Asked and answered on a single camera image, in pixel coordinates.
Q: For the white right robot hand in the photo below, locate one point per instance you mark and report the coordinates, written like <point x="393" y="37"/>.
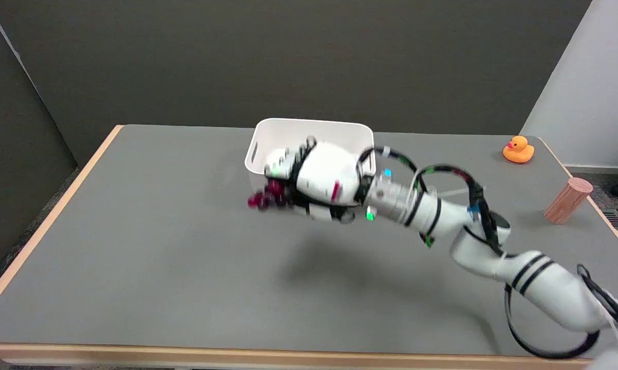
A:
<point x="324" y="174"/>

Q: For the purple grape bunch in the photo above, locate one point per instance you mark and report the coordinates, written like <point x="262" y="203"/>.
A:
<point x="267" y="198"/>

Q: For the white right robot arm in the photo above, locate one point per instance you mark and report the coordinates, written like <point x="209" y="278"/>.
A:
<point x="493" y="241"/>

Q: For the white plastic box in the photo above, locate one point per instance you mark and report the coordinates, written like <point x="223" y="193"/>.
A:
<point x="308" y="133"/>

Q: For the orange rubber duck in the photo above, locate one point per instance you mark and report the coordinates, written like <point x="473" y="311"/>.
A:
<point x="518" y="150"/>

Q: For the wooden cylinder block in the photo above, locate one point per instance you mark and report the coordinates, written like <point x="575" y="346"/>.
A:
<point x="568" y="200"/>

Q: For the floor vent grille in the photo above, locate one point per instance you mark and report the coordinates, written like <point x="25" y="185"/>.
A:
<point x="617" y="219"/>

